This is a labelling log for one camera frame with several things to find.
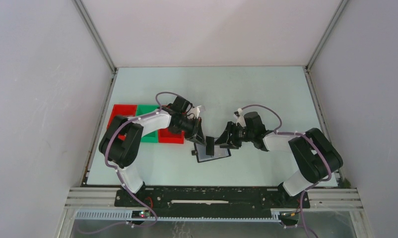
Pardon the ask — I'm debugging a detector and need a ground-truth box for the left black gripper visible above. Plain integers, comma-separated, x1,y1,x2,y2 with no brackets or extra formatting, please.
173,115,206,146

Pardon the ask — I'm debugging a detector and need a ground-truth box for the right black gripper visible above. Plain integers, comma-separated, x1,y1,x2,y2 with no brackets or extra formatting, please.
214,120,255,149

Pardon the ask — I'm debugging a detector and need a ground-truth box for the black leather card holder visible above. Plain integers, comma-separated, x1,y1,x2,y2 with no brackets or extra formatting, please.
191,143,231,163

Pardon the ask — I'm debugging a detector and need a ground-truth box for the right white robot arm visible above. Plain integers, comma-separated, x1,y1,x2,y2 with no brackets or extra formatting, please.
214,112,343,207

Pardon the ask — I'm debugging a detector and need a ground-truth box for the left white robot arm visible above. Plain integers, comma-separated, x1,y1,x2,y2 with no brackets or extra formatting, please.
99,96,206,207

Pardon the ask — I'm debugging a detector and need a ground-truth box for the right red plastic bin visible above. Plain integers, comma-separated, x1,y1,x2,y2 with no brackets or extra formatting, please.
158,127,185,144

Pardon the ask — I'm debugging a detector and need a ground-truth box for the red plastic bin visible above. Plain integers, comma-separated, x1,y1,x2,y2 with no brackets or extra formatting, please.
107,104,137,128
158,127,185,144

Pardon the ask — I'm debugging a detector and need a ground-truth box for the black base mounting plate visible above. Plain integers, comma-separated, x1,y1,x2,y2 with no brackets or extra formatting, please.
114,186,310,219

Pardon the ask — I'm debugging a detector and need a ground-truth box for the green plastic bin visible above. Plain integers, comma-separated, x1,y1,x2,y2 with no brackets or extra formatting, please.
135,104,160,144

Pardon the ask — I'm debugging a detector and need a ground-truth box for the left red plastic bin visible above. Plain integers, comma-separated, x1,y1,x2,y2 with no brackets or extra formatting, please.
107,104,137,128

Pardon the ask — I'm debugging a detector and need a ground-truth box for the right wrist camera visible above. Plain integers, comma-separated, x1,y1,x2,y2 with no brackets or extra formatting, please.
234,108,246,127

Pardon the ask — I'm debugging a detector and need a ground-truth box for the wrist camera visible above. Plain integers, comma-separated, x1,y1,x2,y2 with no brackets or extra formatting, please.
234,108,246,127
187,106,204,119

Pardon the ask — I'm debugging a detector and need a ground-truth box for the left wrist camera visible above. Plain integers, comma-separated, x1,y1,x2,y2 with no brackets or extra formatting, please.
187,106,204,119

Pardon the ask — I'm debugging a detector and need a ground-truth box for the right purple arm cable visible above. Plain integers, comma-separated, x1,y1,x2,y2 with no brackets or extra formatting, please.
237,104,333,238

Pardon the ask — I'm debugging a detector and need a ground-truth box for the aluminium frame rail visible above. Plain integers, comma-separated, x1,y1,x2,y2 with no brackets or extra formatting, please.
65,187,364,212

